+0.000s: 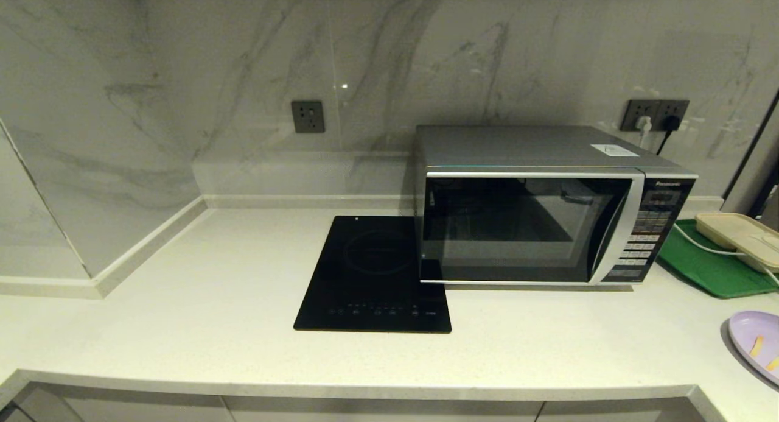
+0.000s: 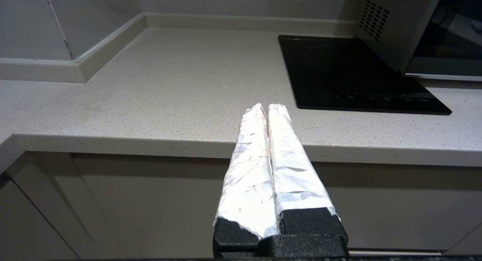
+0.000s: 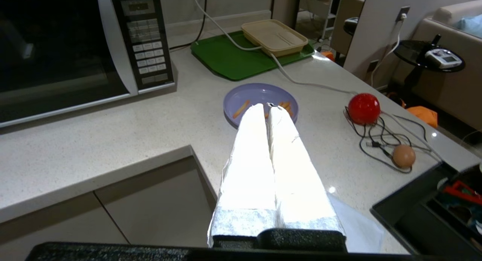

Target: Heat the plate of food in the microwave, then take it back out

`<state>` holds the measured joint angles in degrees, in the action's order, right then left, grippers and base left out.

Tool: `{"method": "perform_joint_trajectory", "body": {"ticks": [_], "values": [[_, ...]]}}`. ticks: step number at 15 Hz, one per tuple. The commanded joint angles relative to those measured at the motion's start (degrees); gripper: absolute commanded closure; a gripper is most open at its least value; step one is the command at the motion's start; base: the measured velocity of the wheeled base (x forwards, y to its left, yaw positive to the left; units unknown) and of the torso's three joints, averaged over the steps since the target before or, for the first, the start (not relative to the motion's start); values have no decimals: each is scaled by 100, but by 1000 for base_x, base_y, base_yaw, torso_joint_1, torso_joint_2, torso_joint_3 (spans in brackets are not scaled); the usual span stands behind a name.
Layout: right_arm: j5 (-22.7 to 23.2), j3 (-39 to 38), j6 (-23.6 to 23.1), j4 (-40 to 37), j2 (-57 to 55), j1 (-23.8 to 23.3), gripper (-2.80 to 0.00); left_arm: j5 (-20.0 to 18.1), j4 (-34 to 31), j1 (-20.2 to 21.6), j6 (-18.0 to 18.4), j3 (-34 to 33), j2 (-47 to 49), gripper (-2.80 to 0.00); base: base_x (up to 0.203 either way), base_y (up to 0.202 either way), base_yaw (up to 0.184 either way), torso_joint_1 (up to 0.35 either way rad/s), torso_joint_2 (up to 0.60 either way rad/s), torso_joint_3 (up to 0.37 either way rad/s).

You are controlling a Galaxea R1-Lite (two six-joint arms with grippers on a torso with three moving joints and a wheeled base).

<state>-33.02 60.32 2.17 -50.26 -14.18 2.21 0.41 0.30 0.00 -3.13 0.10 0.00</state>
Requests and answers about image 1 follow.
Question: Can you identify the grey double wall outlet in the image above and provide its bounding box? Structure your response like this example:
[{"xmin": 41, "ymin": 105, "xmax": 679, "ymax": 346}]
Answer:
[{"xmin": 621, "ymin": 99, "xmax": 691, "ymax": 132}]

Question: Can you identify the grey single wall outlet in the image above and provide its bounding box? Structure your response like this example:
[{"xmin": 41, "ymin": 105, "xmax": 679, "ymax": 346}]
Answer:
[{"xmin": 290, "ymin": 100, "xmax": 325, "ymax": 134}]

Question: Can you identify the black induction cooktop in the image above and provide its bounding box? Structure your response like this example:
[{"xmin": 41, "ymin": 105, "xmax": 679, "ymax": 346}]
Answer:
[{"xmin": 293, "ymin": 215, "xmax": 452, "ymax": 334}]

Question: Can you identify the green plastic tray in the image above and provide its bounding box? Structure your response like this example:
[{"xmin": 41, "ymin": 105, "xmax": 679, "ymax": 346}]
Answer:
[{"xmin": 657, "ymin": 219, "xmax": 779, "ymax": 300}]

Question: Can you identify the silver microwave oven body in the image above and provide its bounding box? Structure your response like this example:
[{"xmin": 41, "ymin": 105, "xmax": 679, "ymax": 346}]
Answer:
[{"xmin": 414, "ymin": 125, "xmax": 699, "ymax": 286}]

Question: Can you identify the black glass microwave door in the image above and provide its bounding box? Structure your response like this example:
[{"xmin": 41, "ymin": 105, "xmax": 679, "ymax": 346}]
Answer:
[{"xmin": 420, "ymin": 171, "xmax": 646, "ymax": 286}]

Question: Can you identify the black power cord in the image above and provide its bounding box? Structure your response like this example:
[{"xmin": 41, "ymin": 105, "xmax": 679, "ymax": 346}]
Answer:
[{"xmin": 655, "ymin": 114, "xmax": 682, "ymax": 155}]

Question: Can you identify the lilac plastic plate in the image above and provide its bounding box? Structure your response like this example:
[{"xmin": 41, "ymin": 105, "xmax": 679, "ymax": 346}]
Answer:
[{"xmin": 729, "ymin": 311, "xmax": 779, "ymax": 386}]

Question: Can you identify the white paper sheet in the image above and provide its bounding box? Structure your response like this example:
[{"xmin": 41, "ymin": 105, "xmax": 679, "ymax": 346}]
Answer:
[{"xmin": 590, "ymin": 144, "xmax": 640, "ymax": 158}]

